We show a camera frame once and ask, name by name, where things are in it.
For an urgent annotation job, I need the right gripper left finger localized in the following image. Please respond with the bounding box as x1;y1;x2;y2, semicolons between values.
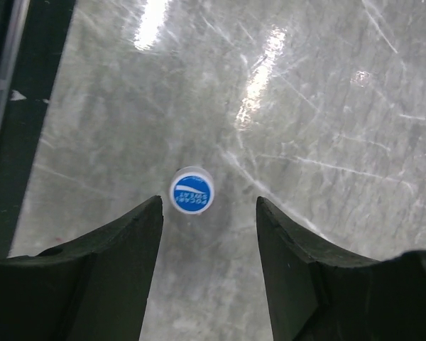
0;196;163;340

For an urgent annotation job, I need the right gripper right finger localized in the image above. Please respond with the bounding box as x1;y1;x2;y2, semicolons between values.
256;197;426;340

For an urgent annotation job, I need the blue cap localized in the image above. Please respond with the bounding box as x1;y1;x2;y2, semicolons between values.
169;166;215;215

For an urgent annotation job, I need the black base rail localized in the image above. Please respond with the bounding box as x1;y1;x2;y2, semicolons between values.
0;1;76;259

